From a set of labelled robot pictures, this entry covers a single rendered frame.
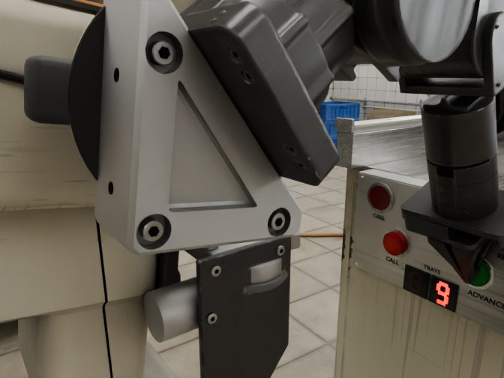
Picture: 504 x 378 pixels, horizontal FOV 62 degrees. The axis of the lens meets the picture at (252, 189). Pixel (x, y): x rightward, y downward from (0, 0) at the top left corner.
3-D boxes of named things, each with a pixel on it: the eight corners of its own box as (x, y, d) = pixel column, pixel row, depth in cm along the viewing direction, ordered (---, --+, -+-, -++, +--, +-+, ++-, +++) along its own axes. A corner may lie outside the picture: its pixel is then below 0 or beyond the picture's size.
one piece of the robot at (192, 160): (127, 259, 18) (144, -29, 15) (91, 225, 21) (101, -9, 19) (301, 237, 24) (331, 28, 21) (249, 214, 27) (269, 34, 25)
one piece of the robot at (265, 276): (168, 452, 35) (151, 207, 29) (79, 308, 57) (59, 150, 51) (307, 373, 44) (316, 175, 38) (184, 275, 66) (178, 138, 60)
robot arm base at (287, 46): (113, 40, 24) (229, 20, 14) (209, -38, 26) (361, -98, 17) (198, 151, 29) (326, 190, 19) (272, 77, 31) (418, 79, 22)
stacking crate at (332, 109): (335, 116, 552) (336, 100, 547) (359, 119, 521) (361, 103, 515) (301, 119, 518) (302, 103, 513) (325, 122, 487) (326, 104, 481)
